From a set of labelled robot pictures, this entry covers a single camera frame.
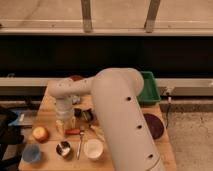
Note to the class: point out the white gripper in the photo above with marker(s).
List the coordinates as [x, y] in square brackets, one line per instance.
[64, 111]

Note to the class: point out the red chili pepper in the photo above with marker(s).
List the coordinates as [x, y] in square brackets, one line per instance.
[72, 132]

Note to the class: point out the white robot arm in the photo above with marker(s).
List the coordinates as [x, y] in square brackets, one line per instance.
[114, 94]

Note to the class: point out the small steel cup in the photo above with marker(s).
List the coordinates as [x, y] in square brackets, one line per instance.
[63, 149]

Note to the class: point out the white paper cup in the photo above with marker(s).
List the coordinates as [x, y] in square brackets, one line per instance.
[93, 149]

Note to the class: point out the blue silicone cup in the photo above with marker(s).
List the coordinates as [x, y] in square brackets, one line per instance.
[31, 153]

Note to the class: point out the black rectangular block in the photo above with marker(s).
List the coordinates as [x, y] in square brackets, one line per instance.
[77, 112]

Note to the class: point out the metal fork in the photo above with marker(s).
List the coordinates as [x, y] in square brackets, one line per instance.
[81, 134]

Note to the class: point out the blue crumpled cloth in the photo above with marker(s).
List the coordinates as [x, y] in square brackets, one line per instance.
[76, 100]

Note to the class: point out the red yellow apple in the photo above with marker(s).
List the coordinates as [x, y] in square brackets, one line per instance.
[40, 134]

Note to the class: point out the orange red bowl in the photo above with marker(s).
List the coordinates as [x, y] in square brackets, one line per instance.
[76, 77]

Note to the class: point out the black bag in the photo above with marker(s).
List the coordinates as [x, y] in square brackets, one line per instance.
[9, 135]

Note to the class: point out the green plastic tray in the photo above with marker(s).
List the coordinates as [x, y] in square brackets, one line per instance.
[150, 94]

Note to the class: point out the purple bowl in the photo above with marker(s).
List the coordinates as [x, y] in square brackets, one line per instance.
[155, 125]

